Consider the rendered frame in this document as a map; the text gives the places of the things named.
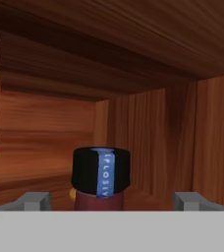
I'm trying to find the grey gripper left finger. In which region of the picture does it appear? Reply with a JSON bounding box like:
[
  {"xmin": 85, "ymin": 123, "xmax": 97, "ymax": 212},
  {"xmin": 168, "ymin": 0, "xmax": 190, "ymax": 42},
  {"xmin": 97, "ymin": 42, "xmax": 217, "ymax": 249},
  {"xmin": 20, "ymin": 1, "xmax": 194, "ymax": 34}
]
[{"xmin": 0, "ymin": 191, "xmax": 52, "ymax": 212}]

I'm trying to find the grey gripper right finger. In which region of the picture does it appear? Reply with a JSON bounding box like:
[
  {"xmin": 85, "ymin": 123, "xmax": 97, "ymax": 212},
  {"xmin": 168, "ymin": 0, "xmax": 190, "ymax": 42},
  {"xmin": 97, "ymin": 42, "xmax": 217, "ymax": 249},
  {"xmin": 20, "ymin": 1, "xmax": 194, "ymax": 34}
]
[{"xmin": 172, "ymin": 191, "xmax": 224, "ymax": 212}]

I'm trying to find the red black-capped condiment bottle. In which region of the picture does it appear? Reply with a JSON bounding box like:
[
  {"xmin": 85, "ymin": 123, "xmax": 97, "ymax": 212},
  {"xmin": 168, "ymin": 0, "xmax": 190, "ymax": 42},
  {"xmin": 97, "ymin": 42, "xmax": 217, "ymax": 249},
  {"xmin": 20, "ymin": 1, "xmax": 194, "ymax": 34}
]
[{"xmin": 68, "ymin": 146, "xmax": 132, "ymax": 212}]

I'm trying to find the brown wooden cabinet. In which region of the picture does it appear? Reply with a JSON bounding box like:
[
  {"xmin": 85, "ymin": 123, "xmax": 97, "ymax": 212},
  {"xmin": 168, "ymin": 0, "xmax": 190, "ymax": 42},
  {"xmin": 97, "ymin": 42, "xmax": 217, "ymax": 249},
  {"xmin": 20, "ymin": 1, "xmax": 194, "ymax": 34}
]
[{"xmin": 0, "ymin": 0, "xmax": 224, "ymax": 212}]

